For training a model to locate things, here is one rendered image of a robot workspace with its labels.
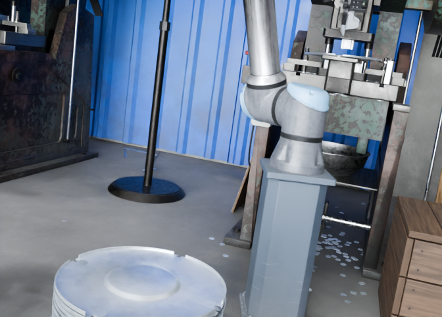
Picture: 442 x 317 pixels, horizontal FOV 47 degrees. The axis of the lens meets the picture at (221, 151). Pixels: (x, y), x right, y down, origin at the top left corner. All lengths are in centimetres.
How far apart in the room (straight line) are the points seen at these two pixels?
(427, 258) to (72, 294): 93
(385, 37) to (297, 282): 127
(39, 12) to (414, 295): 229
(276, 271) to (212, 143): 212
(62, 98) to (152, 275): 218
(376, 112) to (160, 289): 127
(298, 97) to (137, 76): 241
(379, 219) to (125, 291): 126
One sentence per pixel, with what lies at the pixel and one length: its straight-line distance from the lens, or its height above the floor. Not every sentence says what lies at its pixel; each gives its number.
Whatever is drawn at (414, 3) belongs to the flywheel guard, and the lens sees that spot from 230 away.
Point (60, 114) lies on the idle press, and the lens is 302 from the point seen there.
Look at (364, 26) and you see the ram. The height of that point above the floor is 91.
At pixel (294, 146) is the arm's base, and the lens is 136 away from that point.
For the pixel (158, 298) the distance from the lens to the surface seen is 86.
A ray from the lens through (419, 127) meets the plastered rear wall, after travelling 336.
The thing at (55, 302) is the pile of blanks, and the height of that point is 31.
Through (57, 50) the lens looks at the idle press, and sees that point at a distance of 291.
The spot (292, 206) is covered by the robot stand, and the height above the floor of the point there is 36.
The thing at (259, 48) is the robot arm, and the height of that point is 76.
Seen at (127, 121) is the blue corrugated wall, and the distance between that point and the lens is 369.
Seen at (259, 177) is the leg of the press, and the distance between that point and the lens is 196.
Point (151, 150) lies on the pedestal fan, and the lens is 255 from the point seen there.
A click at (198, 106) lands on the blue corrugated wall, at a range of 350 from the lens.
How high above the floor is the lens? 73
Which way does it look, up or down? 11 degrees down
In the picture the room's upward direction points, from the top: 8 degrees clockwise
